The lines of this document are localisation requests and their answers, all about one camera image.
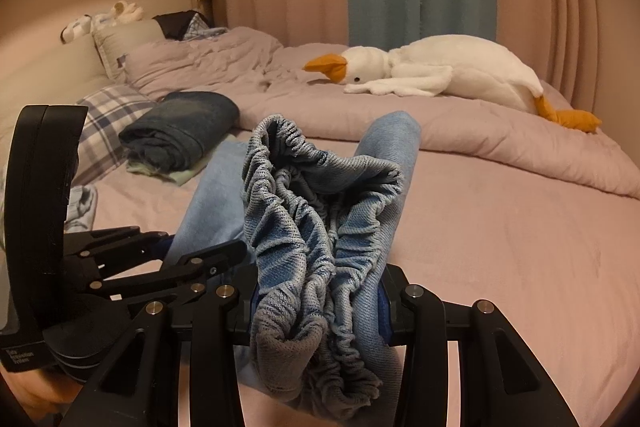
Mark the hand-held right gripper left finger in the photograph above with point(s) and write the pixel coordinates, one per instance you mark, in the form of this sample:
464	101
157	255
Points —
240	307

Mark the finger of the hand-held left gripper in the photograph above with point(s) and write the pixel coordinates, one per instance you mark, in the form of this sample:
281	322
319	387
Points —
115	244
200	264

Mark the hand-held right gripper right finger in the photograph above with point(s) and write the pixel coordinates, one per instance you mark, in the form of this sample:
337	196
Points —
386	312

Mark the light blue denim pants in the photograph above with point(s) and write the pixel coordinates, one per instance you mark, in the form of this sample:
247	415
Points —
320	217

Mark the pale blue patterned cloth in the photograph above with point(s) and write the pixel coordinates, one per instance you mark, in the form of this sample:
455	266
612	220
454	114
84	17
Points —
82	207

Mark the light green folded cloth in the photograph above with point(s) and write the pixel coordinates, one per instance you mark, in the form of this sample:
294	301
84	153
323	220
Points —
170	176

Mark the plaid pillow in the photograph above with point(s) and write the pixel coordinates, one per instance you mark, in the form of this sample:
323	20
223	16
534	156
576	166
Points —
110	122

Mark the beige headboard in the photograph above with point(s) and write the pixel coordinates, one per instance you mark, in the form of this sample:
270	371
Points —
45	72

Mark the pink bed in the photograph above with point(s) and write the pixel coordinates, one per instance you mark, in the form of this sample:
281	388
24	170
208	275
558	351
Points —
500	247

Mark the folded dark jeans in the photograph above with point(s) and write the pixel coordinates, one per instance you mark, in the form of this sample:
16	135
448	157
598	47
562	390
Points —
185	122

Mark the spotted white plush toy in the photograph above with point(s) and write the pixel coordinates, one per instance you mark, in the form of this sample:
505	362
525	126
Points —
80	27

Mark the grey pillow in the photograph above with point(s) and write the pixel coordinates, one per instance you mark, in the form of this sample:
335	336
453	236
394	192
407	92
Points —
130	44

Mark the pink duvet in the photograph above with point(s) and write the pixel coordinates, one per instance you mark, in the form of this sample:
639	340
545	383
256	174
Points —
400	122

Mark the cream plush toy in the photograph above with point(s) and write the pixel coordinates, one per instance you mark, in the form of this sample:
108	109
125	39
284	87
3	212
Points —
122	12

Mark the dark cloth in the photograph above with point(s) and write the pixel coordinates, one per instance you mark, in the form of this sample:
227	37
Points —
172	24

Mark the blue plaid shirt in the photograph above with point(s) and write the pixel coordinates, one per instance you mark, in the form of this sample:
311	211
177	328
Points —
200	29

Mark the white goose plush toy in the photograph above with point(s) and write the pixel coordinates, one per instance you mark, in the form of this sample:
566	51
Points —
450	62

